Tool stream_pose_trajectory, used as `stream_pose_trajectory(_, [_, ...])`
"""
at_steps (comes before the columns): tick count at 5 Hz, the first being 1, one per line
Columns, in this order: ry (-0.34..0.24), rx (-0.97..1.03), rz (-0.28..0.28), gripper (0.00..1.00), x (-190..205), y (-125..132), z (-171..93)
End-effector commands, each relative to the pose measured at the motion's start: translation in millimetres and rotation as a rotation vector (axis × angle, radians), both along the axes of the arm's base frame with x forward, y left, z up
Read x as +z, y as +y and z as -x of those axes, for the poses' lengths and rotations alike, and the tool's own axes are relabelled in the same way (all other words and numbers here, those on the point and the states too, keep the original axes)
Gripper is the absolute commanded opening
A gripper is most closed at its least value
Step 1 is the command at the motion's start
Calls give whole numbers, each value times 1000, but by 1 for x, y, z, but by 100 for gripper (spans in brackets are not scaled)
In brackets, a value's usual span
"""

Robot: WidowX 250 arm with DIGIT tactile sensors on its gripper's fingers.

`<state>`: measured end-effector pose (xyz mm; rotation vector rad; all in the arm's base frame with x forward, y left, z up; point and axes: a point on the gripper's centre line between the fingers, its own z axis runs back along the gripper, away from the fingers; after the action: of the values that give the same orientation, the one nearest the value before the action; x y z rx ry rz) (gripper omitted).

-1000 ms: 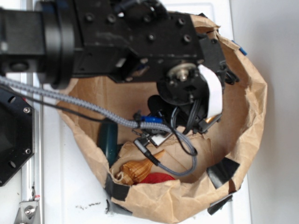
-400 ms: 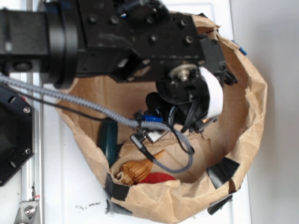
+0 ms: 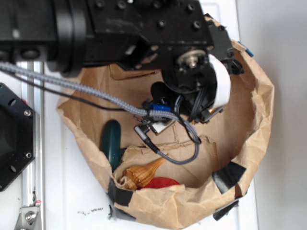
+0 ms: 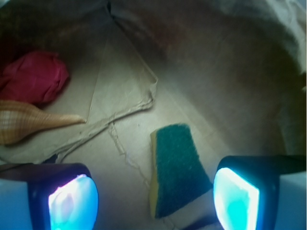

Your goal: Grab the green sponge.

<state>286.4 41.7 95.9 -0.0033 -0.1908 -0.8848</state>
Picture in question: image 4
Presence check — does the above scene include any brown paper bag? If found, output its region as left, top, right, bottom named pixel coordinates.
left=0, top=0, right=306, bottom=230

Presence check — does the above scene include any green and yellow sponge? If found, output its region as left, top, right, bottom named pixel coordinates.
left=149, top=124, right=213, bottom=219

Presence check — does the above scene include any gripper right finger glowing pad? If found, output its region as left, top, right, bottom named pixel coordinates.
left=213, top=155, right=307, bottom=230

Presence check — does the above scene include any orange striped conch shell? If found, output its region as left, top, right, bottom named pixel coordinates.
left=0, top=100, right=86, bottom=145

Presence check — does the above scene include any red crumpled object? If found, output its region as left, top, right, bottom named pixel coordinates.
left=0, top=51, right=69, bottom=104

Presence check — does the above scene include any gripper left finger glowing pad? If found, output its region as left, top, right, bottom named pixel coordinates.
left=0, top=163, right=99, bottom=230

